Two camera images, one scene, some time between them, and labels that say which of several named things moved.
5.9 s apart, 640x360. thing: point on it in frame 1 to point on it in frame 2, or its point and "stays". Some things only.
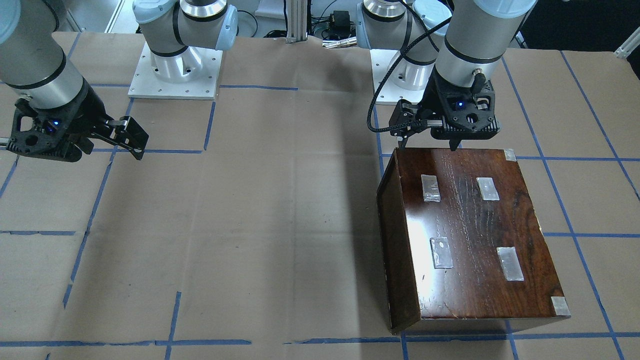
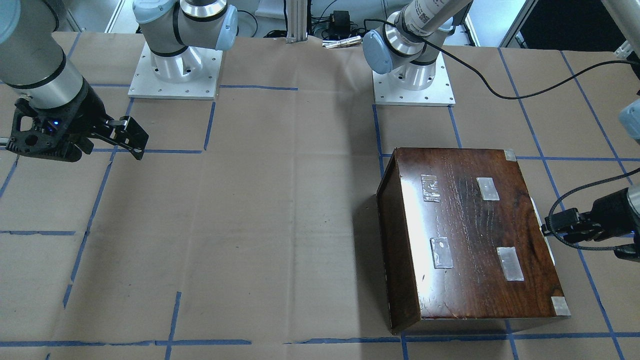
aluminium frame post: x=296 y=11 stays
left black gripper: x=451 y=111 to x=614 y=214
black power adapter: x=340 y=22 stays
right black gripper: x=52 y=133 stays
